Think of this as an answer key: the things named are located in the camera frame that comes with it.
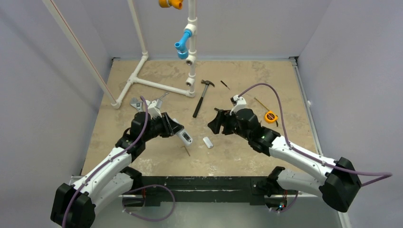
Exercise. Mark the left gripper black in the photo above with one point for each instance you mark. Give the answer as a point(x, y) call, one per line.
point(169, 127)

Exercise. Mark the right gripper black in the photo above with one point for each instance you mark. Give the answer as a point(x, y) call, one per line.
point(228, 122)

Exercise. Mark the silver battery cover plate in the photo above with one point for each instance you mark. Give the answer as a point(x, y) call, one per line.
point(207, 142)

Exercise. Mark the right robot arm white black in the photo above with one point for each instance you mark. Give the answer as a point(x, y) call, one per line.
point(335, 181)

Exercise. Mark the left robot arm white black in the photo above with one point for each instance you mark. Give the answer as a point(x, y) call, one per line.
point(76, 205)

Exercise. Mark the orange tape measure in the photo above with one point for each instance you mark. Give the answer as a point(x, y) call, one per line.
point(270, 116)

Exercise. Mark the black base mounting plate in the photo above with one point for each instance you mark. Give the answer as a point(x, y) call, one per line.
point(151, 191)

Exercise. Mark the blue pipe fitting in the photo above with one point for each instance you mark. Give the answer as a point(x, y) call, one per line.
point(180, 46)

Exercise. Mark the orange pipe fitting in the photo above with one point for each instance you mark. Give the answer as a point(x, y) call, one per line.
point(177, 4)

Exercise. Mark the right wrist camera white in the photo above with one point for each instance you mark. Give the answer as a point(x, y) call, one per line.
point(238, 103)

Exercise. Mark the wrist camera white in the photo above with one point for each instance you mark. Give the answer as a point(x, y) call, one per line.
point(238, 103)
point(153, 108)

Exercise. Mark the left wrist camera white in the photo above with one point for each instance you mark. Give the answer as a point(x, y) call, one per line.
point(153, 108)

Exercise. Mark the adjustable wrench red handle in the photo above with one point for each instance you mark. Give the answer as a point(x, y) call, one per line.
point(137, 104)

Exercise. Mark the black handled hammer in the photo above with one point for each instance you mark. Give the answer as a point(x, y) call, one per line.
point(207, 83)

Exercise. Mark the aluminium rail frame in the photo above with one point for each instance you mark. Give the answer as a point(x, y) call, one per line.
point(275, 83)

